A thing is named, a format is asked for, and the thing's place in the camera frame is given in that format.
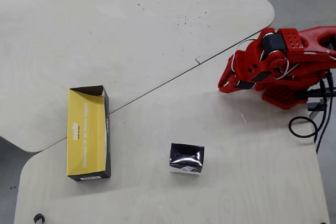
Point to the small white scrap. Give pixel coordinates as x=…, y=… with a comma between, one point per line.
x=244, y=118

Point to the long yellow open box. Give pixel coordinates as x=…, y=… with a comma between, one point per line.
x=86, y=134

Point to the red perforated robot base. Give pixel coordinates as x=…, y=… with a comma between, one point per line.
x=282, y=96

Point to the small black cardboard box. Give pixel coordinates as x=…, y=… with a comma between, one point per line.
x=186, y=155

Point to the black table clamp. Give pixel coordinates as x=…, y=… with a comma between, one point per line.
x=313, y=106

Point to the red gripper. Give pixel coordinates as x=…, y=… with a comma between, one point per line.
x=234, y=83

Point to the small black round clip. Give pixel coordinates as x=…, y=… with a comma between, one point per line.
x=38, y=218

